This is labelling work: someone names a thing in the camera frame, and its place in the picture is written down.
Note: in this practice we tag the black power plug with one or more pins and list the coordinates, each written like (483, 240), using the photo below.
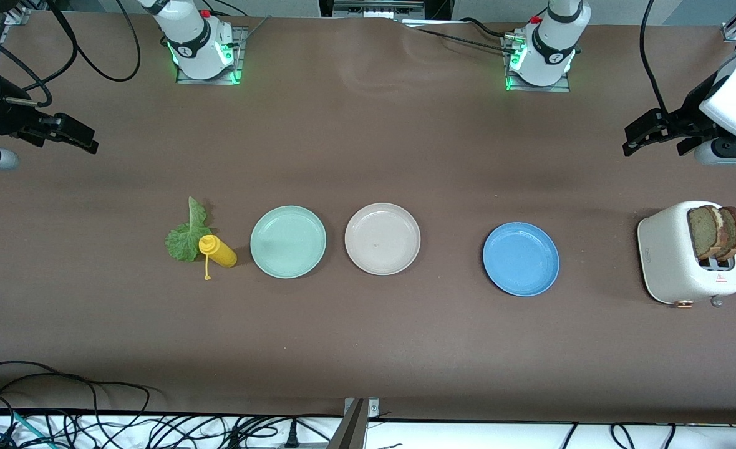
(291, 436)

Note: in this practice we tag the beige plate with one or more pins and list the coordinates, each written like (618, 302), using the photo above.
(382, 239)

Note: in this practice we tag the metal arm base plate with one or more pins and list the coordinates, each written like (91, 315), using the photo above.
(564, 87)
(238, 56)

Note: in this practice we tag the mint green plate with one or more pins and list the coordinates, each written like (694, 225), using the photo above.
(288, 242)

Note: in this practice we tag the yellow squeeze bottle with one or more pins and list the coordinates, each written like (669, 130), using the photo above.
(221, 254)

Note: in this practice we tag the white toaster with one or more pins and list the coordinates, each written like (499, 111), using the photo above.
(667, 262)

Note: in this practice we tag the grey metal bracket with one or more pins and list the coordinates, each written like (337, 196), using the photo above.
(355, 430)

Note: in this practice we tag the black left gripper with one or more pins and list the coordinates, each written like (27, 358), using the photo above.
(692, 111)

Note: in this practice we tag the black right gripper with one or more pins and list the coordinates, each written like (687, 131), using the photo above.
(5, 117)

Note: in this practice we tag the green lettuce leaf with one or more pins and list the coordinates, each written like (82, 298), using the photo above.
(184, 243)

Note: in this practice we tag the black equipment box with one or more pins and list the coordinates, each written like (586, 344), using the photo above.
(436, 7)

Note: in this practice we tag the blue plate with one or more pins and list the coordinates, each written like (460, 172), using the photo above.
(521, 259)

